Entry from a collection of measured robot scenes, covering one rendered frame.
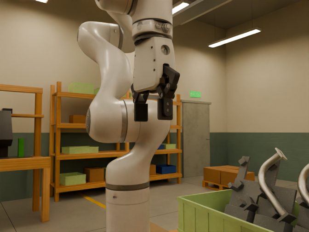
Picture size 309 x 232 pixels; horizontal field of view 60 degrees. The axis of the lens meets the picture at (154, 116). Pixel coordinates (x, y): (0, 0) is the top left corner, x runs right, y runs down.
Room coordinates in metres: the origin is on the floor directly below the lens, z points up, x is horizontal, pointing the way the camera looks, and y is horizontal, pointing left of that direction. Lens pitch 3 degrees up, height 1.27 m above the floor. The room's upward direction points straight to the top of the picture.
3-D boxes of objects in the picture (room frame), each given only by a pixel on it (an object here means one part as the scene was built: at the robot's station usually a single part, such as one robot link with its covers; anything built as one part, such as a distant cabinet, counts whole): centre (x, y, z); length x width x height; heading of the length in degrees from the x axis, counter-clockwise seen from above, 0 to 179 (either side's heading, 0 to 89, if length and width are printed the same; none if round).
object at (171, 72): (0.50, -0.02, 1.37); 0.08 x 0.01 x 0.06; 32
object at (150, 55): (0.54, 0.00, 1.41); 0.10 x 0.07 x 0.11; 32
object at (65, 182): (5.97, 0.71, 1.12); 3.01 x 0.54 x 2.23; 126
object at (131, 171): (0.76, 0.05, 1.24); 0.19 x 0.12 x 0.24; 111
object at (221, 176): (5.97, -1.75, 0.22); 1.20 x 0.81 x 0.44; 31
